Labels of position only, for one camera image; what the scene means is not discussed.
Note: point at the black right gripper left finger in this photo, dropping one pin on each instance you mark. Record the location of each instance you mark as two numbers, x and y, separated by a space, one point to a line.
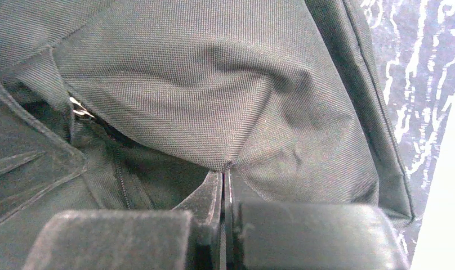
186 237

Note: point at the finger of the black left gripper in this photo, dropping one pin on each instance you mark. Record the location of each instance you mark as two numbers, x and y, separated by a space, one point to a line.
33 159

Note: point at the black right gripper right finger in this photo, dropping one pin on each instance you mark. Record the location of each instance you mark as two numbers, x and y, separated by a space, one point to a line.
285 235

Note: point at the black student backpack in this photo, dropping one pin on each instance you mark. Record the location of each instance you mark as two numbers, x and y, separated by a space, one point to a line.
157 94

